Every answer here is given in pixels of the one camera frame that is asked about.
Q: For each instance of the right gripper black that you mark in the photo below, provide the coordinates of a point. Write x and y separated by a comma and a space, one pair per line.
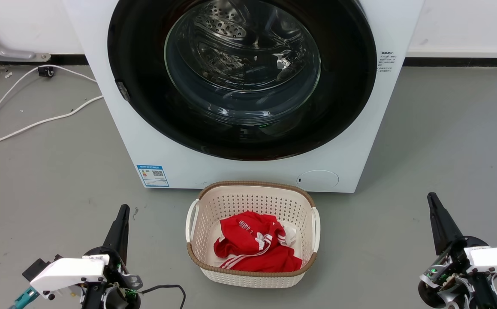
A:
450, 274

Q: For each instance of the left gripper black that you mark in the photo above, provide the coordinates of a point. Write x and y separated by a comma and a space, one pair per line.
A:
115, 274

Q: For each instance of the black round glass washer door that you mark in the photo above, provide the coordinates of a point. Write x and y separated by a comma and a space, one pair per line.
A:
145, 107

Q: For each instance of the white front-load washing machine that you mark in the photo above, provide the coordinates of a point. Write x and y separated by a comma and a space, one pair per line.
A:
179, 167

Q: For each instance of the blue energy label sticker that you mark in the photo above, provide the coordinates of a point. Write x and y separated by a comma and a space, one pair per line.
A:
152, 176

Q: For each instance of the left black wrist box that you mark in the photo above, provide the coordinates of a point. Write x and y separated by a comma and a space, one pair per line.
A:
36, 268

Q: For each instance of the red white-striped garment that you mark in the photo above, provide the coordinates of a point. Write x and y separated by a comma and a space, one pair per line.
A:
248, 244

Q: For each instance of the round white filter cover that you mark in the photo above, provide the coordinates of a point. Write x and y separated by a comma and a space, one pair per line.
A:
317, 180

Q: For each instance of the cream perforated laundry basket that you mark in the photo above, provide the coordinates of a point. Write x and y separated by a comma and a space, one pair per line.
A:
248, 201

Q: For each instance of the white garment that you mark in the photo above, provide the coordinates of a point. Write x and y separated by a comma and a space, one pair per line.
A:
290, 235

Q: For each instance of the black baseboard strip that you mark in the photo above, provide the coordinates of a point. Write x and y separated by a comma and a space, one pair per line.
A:
462, 62

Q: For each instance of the small black text sticker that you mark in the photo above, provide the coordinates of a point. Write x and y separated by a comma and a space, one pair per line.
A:
386, 62

